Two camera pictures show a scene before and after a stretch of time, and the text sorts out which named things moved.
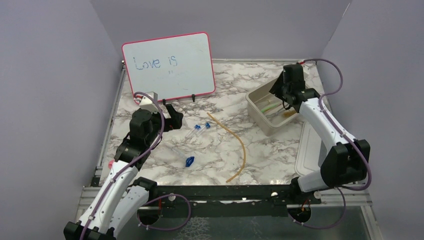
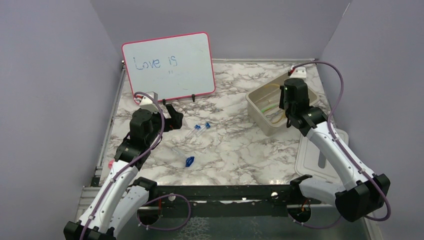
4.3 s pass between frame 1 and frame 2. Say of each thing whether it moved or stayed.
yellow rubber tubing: moved
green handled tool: stayed
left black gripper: stayed
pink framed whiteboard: stayed
